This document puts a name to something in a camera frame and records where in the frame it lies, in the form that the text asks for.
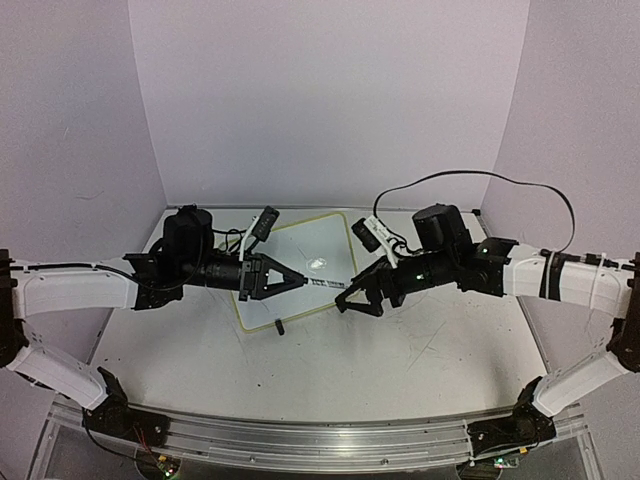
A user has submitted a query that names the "black whiteboard stand foot left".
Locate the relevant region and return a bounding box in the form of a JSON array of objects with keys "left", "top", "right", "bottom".
[{"left": 274, "top": 319, "right": 285, "bottom": 336}]

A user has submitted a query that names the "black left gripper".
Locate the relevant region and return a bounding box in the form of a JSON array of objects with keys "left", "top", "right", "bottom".
[{"left": 176, "top": 249, "right": 306, "bottom": 301}]

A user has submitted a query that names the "yellow-framed whiteboard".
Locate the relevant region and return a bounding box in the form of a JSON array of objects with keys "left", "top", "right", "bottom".
[{"left": 232, "top": 212, "right": 358, "bottom": 333}]

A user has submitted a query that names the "black right camera cable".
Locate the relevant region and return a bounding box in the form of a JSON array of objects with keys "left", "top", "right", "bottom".
[{"left": 373, "top": 170, "right": 577, "bottom": 254}]

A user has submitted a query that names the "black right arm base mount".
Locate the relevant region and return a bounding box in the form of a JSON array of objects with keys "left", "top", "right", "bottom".
[{"left": 467, "top": 376, "right": 556, "bottom": 458}]

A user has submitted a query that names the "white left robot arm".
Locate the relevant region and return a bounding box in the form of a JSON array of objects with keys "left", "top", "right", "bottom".
[{"left": 1, "top": 205, "right": 308, "bottom": 437}]

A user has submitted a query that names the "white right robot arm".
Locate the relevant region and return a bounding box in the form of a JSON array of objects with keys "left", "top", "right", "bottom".
[{"left": 335, "top": 204, "right": 639, "bottom": 418}]

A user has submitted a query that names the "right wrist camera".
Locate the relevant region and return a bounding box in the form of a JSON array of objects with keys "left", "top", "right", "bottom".
[{"left": 351, "top": 215, "right": 401, "bottom": 268}]

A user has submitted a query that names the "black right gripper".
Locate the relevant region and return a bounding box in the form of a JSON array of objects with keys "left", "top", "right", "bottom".
[{"left": 334, "top": 248, "right": 455, "bottom": 320}]

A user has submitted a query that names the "circuit board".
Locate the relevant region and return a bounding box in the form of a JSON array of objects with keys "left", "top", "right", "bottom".
[
  {"left": 493, "top": 453, "right": 522, "bottom": 470},
  {"left": 136, "top": 451, "right": 180, "bottom": 479}
]

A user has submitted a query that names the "right circuit board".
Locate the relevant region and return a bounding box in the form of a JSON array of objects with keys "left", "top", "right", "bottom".
[{"left": 493, "top": 453, "right": 522, "bottom": 470}]

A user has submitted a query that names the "white whiteboard marker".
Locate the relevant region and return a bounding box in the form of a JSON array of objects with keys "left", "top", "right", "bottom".
[{"left": 304, "top": 277, "right": 348, "bottom": 290}]

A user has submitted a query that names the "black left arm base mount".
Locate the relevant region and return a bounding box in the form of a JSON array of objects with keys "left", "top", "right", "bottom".
[{"left": 83, "top": 367, "right": 170, "bottom": 447}]

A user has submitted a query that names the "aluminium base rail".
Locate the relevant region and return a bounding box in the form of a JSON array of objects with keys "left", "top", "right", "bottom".
[{"left": 50, "top": 398, "right": 590, "bottom": 473}]

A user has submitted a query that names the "left circuit board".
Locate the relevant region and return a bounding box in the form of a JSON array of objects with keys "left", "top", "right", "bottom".
[{"left": 136, "top": 451, "right": 180, "bottom": 479}]

